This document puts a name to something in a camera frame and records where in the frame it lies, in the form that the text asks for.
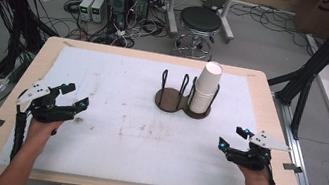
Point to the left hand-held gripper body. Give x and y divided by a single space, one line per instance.
38 108

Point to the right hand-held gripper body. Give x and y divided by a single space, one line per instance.
252 159

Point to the white paper cup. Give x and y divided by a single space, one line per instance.
208 79

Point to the person's right hand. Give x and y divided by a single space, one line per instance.
256 176

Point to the person's left hand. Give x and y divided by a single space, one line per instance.
40 132

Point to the white table mat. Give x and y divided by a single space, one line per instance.
102 149

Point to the grey power supply unit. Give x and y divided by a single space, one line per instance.
85 6
98 9

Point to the black round stool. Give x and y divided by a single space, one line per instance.
201 19

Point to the white metal stand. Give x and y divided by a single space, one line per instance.
173 13

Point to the black laptop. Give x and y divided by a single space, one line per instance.
214 2

